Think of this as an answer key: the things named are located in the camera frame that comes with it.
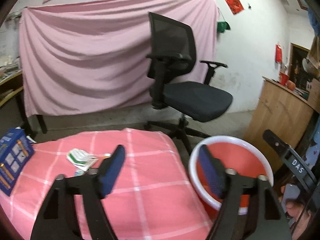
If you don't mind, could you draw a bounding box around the red paper cup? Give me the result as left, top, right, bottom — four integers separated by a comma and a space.
279, 72, 289, 86

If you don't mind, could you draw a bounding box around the blue cardboard box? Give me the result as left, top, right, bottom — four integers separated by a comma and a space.
0, 128, 34, 196

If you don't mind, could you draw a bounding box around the orange fruit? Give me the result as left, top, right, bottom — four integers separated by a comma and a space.
286, 80, 296, 91

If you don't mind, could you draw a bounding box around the wooden cabinet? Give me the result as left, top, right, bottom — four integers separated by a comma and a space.
244, 77, 319, 172

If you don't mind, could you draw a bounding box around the blue polka dot curtain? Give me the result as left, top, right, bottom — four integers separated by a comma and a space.
308, 8, 320, 36

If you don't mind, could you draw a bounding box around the wooden wall shelf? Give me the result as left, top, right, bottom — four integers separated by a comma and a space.
0, 72, 23, 107

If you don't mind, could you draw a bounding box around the red and white basin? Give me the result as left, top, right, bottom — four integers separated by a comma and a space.
188, 135, 275, 219

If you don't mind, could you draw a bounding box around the red hanging bag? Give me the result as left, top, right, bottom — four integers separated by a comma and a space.
275, 44, 283, 63

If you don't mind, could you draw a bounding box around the pink checkered tablecloth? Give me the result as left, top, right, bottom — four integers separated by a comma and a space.
1, 128, 212, 239

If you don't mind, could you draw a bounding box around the green white crumpled wrapper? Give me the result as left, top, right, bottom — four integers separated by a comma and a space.
67, 148, 98, 172

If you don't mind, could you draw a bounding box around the red diamond wall poster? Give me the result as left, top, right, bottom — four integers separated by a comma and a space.
225, 0, 244, 15

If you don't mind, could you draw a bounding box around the person's right hand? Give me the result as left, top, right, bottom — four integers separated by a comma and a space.
279, 184, 315, 238

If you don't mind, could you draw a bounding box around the pink hanging sheet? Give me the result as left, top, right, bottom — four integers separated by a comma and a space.
19, 0, 219, 116

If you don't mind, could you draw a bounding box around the black office chair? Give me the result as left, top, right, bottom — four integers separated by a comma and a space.
144, 11, 234, 153

